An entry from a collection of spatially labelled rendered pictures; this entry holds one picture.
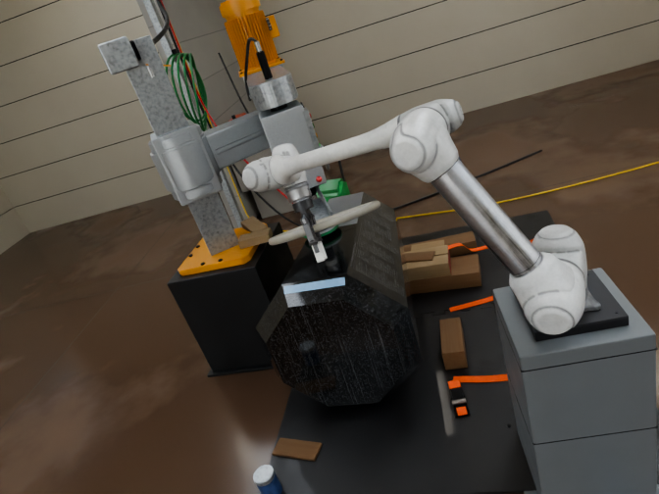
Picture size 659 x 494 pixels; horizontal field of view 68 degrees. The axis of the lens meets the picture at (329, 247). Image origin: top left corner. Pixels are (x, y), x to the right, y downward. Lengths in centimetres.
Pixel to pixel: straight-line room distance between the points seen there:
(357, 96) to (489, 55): 185
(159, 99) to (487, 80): 535
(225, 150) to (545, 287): 209
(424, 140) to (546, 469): 130
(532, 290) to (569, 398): 49
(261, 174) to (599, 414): 136
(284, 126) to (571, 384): 166
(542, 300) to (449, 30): 606
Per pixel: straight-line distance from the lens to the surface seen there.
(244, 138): 307
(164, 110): 294
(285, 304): 238
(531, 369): 173
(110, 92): 822
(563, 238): 166
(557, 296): 148
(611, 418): 197
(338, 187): 424
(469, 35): 733
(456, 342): 282
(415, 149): 131
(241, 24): 311
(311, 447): 268
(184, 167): 291
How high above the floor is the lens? 193
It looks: 25 degrees down
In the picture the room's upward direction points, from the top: 19 degrees counter-clockwise
